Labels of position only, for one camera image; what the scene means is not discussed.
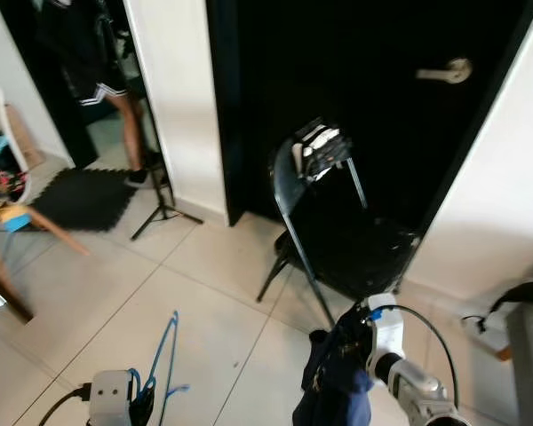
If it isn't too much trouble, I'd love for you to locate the plain navy garment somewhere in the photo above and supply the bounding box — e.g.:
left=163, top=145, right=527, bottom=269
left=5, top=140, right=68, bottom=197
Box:
left=290, top=306, right=376, bottom=426

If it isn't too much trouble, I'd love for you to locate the blue plastic hanger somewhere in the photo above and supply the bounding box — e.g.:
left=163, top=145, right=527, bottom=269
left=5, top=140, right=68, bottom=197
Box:
left=127, top=310, right=193, bottom=426

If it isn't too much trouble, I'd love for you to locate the black folding chair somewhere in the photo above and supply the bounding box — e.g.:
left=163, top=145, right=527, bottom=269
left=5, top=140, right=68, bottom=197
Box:
left=255, top=131, right=422, bottom=327

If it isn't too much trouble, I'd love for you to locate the white power strip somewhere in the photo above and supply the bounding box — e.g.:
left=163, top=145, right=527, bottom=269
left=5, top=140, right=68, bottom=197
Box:
left=460, top=311, right=513, bottom=358

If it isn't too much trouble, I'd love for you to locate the black white striped bundle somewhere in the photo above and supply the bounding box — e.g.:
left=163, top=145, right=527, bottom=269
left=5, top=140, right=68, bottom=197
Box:
left=292, top=117, right=354, bottom=184

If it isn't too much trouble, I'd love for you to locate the black tripod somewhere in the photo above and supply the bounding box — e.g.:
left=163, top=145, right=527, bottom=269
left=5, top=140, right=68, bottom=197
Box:
left=107, top=0, right=205, bottom=242

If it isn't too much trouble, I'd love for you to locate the black foam floor mat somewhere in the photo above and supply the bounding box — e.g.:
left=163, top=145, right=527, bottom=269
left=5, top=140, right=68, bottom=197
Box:
left=28, top=167, right=139, bottom=234

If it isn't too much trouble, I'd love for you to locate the multicoloured item pile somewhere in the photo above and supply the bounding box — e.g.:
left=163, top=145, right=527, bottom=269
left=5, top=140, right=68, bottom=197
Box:
left=0, top=167, right=34, bottom=235

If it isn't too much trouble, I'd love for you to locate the black door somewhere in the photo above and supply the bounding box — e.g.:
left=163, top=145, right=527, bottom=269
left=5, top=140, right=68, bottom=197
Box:
left=206, top=0, right=533, bottom=233

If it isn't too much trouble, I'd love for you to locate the cardboard box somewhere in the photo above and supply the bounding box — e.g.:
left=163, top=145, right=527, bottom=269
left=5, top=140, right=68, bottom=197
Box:
left=4, top=103, right=47, bottom=171

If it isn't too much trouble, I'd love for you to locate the person in black shorts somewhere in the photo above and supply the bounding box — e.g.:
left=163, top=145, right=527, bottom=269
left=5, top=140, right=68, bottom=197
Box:
left=44, top=0, right=154, bottom=189

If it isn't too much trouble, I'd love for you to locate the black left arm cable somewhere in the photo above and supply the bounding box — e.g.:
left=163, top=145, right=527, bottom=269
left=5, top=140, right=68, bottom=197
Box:
left=36, top=383, right=92, bottom=426

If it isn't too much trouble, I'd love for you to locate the black strap bag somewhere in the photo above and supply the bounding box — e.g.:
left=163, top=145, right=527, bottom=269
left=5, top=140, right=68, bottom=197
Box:
left=487, top=280, right=533, bottom=313

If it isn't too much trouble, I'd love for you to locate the brass door handle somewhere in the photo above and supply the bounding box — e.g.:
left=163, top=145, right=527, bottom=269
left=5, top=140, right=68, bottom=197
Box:
left=415, top=58, right=474, bottom=86

